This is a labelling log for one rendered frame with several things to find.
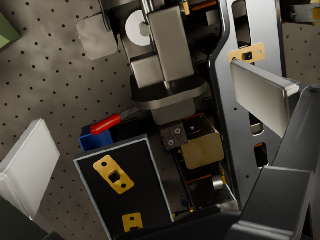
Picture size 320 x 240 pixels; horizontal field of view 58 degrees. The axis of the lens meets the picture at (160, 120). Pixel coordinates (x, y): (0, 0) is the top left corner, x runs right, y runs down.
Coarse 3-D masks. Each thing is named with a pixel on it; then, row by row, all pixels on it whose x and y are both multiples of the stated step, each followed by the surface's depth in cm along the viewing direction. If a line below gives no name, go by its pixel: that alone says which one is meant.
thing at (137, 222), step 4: (136, 212) 58; (124, 216) 58; (128, 216) 58; (132, 216) 58; (136, 216) 58; (140, 216) 58; (124, 220) 58; (128, 220) 58; (132, 220) 59; (136, 220) 59; (140, 220) 59; (124, 224) 59; (128, 224) 59; (132, 224) 59; (136, 224) 59; (140, 224) 59; (124, 228) 59; (128, 228) 59; (132, 228) 59; (136, 228) 59
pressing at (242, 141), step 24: (216, 0) 61; (264, 0) 62; (264, 24) 64; (216, 48) 64; (264, 48) 66; (216, 72) 66; (216, 96) 68; (240, 120) 72; (240, 144) 74; (240, 168) 77; (240, 192) 80
